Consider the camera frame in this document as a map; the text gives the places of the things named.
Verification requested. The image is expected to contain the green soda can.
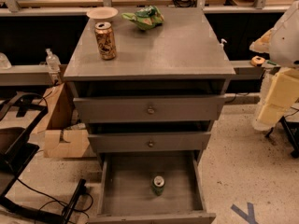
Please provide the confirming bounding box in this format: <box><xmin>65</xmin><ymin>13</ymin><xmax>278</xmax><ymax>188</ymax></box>
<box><xmin>151</xmin><ymin>175</ymin><xmax>165</xmax><ymax>196</ymax></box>

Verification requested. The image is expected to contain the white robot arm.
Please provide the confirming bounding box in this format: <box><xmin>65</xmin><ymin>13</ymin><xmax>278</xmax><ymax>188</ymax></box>
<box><xmin>249</xmin><ymin>0</ymin><xmax>299</xmax><ymax>131</ymax></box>

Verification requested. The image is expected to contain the grey wooden drawer cabinet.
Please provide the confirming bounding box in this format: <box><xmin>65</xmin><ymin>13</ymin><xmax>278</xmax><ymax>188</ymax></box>
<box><xmin>63</xmin><ymin>6</ymin><xmax>236</xmax><ymax>224</ymax></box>

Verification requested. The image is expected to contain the grey top drawer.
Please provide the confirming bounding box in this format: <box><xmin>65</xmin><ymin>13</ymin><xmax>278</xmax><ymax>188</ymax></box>
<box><xmin>74</xmin><ymin>95</ymin><xmax>224</xmax><ymax>123</ymax></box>

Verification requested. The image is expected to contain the grey middle drawer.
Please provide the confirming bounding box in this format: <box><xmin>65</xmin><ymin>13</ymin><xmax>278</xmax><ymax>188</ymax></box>
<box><xmin>89</xmin><ymin>132</ymin><xmax>211</xmax><ymax>153</ymax></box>

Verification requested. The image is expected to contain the gold patterned soda can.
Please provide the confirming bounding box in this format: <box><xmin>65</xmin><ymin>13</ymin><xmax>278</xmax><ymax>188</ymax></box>
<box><xmin>94</xmin><ymin>21</ymin><xmax>117</xmax><ymax>60</ymax></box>

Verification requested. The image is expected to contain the grey open bottom drawer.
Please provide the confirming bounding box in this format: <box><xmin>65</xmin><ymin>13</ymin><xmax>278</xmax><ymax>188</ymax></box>
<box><xmin>89</xmin><ymin>151</ymin><xmax>216</xmax><ymax>224</ymax></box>

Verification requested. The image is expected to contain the green chip bag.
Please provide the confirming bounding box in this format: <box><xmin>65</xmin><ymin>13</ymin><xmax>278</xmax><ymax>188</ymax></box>
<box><xmin>121</xmin><ymin>6</ymin><xmax>164</xmax><ymax>31</ymax></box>

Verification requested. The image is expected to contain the cardboard box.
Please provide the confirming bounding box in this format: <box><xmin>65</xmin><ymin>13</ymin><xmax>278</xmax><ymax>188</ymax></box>
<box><xmin>33</xmin><ymin>80</ymin><xmax>95</xmax><ymax>159</ymax></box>

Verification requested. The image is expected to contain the small white pump bottle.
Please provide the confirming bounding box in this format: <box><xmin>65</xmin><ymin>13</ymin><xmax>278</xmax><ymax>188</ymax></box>
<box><xmin>220</xmin><ymin>38</ymin><xmax>227</xmax><ymax>48</ymax></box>

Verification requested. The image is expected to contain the clear plastic bottle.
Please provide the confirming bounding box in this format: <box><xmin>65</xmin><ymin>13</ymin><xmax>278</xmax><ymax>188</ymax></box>
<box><xmin>46</xmin><ymin>49</ymin><xmax>61</xmax><ymax>71</ymax></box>

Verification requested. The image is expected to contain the black tripod stand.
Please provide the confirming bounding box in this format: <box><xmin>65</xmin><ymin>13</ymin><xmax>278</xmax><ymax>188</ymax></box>
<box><xmin>279</xmin><ymin>117</ymin><xmax>299</xmax><ymax>159</ymax></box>

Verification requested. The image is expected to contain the black floor cable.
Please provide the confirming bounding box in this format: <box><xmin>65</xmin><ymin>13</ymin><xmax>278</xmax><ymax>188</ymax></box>
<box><xmin>15</xmin><ymin>177</ymin><xmax>94</xmax><ymax>224</ymax></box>

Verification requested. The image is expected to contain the black chair frame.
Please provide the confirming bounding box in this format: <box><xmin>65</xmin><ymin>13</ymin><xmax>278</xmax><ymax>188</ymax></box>
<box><xmin>0</xmin><ymin>91</ymin><xmax>86</xmax><ymax>224</ymax></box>

